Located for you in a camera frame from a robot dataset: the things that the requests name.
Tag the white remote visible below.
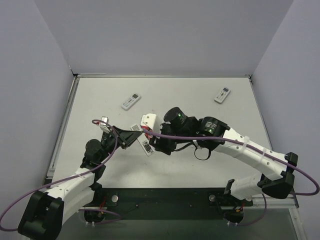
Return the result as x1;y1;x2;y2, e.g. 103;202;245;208
130;124;154;157
214;87;231;104
121;93;141;111

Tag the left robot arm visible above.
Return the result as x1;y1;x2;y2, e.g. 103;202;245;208
17;121;142;240

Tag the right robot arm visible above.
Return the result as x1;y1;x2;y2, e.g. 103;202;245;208
149;107;298;200

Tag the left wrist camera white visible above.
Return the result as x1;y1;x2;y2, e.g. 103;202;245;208
98;116;110;133

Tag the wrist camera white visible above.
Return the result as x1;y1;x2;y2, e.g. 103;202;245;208
140;113;161;133
98;116;110;133

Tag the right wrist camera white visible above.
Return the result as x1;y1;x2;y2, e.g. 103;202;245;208
140;113;161;133

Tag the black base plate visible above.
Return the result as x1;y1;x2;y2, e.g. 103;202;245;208
87;187;242;220

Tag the aluminium front rail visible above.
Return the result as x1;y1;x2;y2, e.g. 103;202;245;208
239;194;299;210

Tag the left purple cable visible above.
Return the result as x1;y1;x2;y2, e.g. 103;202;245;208
0;119;123;232

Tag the purple cable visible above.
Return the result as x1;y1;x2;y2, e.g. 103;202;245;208
0;119;123;232
142;128;320;227

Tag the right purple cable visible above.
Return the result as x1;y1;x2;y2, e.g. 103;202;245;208
142;128;320;227

